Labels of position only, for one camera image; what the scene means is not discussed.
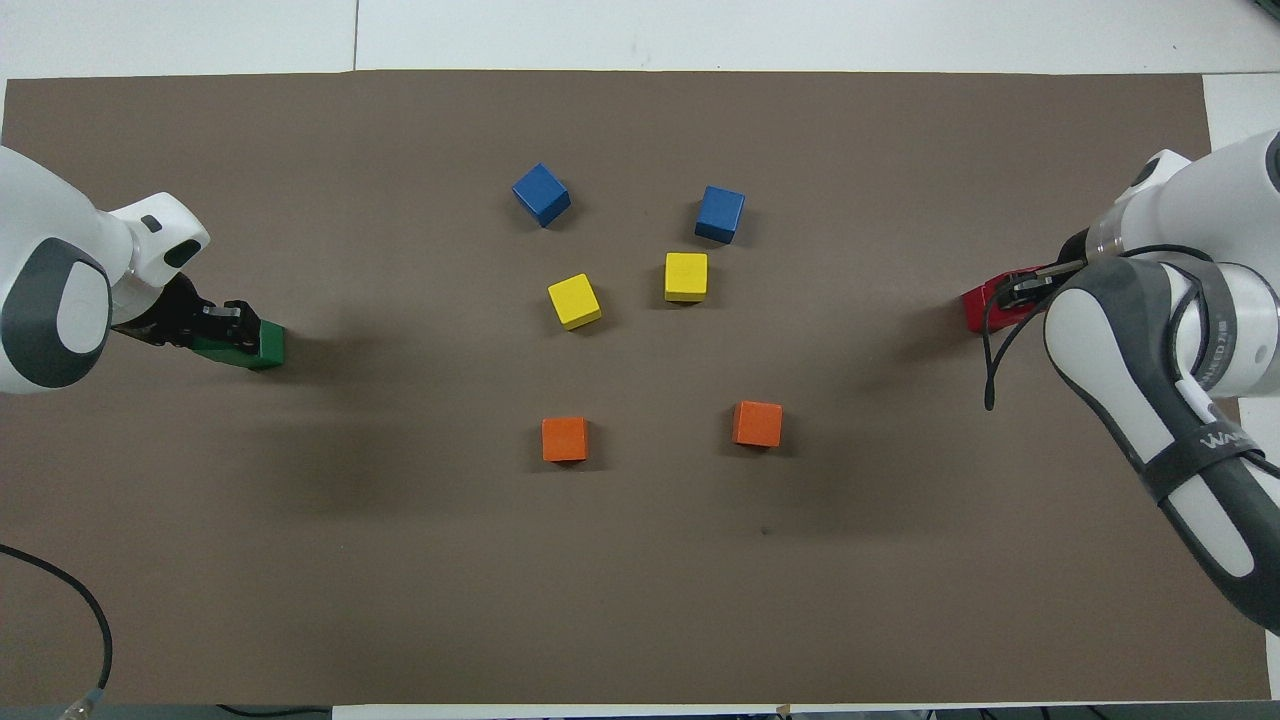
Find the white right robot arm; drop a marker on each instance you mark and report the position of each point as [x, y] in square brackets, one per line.
[1220, 200]

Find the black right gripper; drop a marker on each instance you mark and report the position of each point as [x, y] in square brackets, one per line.
[1070, 255]

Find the yellow wooden cube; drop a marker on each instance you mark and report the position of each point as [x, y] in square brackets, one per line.
[575, 300]
[686, 276]

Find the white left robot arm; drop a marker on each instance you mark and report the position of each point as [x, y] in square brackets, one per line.
[50, 250]

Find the orange wooden cube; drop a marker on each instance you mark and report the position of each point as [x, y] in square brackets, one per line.
[565, 438]
[757, 423]

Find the brown paper table mat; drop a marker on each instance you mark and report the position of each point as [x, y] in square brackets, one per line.
[640, 600]

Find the blue wooden cube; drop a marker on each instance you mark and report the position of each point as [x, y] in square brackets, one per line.
[720, 212]
[541, 195]

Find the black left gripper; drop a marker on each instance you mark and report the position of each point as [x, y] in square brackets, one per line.
[180, 320]

